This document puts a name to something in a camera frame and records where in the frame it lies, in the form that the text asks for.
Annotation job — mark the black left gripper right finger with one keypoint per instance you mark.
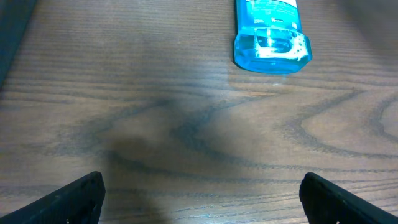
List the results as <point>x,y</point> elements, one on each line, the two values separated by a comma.
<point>326,203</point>

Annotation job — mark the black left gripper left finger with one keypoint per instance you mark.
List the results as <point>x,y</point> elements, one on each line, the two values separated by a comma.
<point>79,202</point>

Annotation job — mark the teal Listerine mouthwash bottle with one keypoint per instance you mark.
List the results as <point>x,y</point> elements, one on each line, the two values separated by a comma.
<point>270,37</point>

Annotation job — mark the grey plastic shopping basket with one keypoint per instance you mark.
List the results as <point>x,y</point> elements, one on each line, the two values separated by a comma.
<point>15,15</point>

